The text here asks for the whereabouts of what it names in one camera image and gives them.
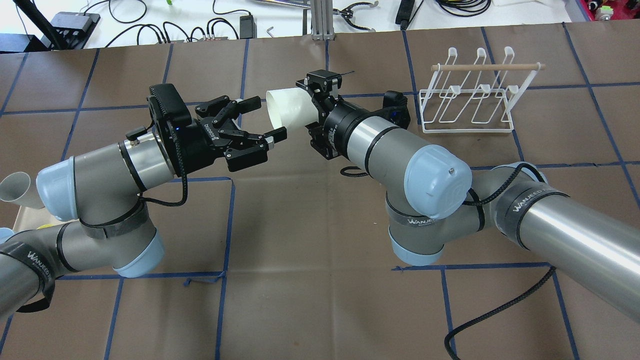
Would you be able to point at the grey plastic cup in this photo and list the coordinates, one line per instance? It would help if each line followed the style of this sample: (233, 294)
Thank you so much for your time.
(19, 189)

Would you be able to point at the white wire cup rack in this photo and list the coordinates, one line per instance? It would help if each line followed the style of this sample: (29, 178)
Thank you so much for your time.
(476, 97)

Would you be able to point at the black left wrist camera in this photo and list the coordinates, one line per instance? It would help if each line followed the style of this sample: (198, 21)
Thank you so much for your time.
(167, 106)

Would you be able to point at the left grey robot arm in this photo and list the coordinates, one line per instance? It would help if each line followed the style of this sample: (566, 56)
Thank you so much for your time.
(101, 198)

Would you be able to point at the cream white plastic cup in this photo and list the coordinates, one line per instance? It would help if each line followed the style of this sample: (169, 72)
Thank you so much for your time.
(291, 108)

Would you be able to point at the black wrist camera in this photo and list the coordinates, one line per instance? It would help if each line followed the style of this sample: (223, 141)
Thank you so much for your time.
(395, 106)
(167, 106)

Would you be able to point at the light blue cup near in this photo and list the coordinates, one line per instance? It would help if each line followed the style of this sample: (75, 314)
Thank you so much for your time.
(5, 234)

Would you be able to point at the black power adapter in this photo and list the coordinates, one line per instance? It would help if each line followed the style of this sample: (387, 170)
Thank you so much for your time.
(247, 28)

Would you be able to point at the aluminium frame post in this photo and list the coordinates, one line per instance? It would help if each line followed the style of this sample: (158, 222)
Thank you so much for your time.
(322, 24)

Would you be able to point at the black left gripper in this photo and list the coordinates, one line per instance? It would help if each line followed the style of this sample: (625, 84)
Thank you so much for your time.
(196, 141)

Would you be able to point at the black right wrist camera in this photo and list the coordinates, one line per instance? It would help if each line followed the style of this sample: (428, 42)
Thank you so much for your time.
(395, 106)

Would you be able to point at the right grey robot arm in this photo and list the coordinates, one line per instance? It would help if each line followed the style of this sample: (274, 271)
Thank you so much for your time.
(432, 197)

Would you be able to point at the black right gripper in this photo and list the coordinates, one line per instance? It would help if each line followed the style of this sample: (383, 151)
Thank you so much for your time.
(336, 123)

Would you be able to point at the beige plastic tray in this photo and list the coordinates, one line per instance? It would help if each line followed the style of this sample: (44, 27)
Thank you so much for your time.
(33, 219)

